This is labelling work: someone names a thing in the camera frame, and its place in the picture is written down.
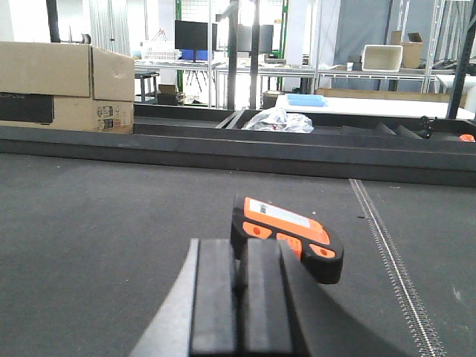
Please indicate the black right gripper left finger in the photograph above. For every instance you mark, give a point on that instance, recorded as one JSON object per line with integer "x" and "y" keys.
{"x": 198, "y": 316}

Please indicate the black conveyor side rail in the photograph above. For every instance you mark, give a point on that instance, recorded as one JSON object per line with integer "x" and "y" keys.
{"x": 426, "y": 149}

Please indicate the long metal workbench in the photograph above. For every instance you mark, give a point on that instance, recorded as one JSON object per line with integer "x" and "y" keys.
{"x": 295, "y": 71}

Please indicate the large stacked cardboard boxes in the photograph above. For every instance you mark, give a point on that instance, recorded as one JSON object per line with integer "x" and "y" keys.
{"x": 67, "y": 87}

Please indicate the crumpled clear plastic bag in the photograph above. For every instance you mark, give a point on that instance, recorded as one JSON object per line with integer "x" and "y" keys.
{"x": 279, "y": 120}

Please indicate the white wire basket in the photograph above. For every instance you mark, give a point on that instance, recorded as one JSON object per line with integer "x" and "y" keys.
{"x": 160, "y": 50}

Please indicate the white plastic bin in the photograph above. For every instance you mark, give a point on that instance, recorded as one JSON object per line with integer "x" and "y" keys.
{"x": 385, "y": 58}

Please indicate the small brown cardboard box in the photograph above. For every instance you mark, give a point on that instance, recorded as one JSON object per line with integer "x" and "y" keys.
{"x": 412, "y": 49}

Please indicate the black computer monitor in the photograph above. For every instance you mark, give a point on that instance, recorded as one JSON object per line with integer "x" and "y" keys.
{"x": 191, "y": 38}

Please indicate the blue plastic tray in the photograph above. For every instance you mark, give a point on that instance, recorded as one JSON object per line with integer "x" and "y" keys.
{"x": 314, "y": 100}

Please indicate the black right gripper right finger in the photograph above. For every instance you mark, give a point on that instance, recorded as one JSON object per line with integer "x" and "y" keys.
{"x": 284, "y": 312}

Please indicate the white low table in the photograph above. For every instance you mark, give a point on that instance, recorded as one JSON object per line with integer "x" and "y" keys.
{"x": 371, "y": 107}

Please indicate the orange black barcode scanner gun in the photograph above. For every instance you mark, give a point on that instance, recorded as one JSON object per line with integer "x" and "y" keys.
{"x": 318, "y": 249}

